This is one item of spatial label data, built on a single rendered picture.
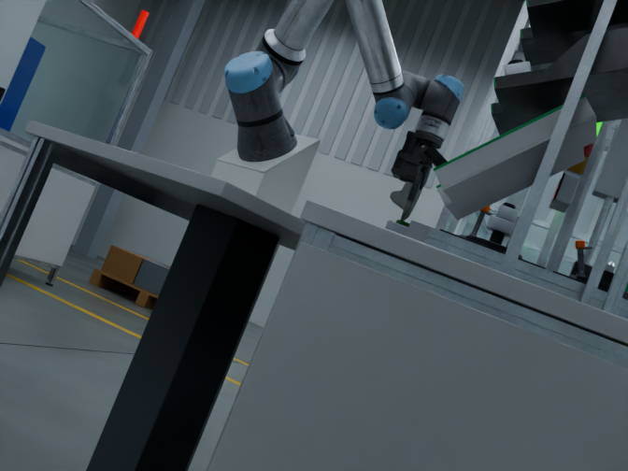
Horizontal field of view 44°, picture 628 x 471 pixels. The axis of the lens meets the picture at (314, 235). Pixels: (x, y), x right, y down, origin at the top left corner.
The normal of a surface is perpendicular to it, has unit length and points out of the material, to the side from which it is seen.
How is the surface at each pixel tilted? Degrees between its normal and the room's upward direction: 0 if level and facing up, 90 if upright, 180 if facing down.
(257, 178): 90
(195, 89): 90
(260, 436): 90
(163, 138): 90
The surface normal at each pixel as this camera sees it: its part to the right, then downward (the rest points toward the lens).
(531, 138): -0.34, -0.20
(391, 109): -0.29, 0.52
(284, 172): 0.68, 0.22
